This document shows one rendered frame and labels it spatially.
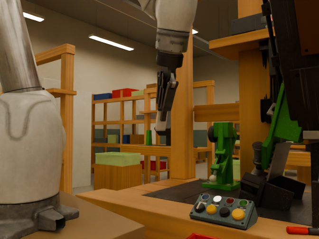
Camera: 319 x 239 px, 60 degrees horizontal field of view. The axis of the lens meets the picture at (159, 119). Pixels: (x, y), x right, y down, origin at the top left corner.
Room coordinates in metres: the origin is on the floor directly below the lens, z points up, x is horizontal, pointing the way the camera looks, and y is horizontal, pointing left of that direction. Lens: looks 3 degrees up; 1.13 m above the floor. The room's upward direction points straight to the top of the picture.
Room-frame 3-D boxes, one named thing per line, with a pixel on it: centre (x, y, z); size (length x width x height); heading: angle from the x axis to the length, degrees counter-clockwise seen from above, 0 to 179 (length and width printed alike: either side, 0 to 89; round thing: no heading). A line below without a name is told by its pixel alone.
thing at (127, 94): (7.14, 0.85, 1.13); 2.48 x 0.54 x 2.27; 51
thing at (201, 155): (10.28, -1.10, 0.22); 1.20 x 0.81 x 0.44; 144
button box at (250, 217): (0.73, -0.16, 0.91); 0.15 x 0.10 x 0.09; 53
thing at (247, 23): (1.20, -0.40, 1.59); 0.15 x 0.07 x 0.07; 53
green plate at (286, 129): (0.84, -0.40, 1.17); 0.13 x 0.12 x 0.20; 53
